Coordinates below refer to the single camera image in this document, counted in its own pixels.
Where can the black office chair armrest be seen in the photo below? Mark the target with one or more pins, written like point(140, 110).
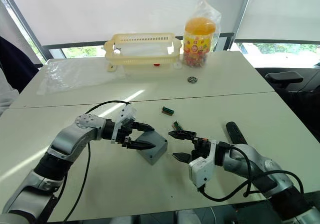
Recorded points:
point(285, 77)

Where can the person in dark jacket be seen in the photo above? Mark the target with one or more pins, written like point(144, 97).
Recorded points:
point(15, 64)

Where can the grey box lid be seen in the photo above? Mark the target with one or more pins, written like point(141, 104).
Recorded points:
point(152, 137)

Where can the grey rounded shape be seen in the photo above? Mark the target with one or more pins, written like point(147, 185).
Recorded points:
point(187, 217)

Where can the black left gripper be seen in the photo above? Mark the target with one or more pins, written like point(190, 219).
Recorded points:
point(125, 131)

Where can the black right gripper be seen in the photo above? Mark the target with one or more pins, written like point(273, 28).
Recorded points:
point(201, 149)

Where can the clear crinkled plastic bag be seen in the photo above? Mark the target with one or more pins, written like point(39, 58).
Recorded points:
point(207, 9)

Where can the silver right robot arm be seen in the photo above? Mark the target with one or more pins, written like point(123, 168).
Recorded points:
point(262, 164)

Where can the flat clear plastic bag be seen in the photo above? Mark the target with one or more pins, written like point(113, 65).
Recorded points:
point(70, 74)

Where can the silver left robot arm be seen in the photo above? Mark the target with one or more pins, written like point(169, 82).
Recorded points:
point(67, 139)

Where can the candy jar with orange lid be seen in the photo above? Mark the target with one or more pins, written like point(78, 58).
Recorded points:
point(197, 44)

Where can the cream plastic slotted basket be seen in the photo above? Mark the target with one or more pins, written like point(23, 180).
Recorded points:
point(142, 59)

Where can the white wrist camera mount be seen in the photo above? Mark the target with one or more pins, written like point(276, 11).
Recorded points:
point(125, 114)
point(200, 171)

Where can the small green screwdriver bit holder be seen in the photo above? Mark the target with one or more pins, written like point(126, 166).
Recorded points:
point(177, 125)
point(167, 110)

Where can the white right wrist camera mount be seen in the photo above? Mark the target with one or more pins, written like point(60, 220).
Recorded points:
point(200, 171)

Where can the grey plastic junction box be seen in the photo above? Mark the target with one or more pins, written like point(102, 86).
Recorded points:
point(157, 156)

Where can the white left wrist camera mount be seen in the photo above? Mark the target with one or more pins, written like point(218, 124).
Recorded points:
point(125, 114)

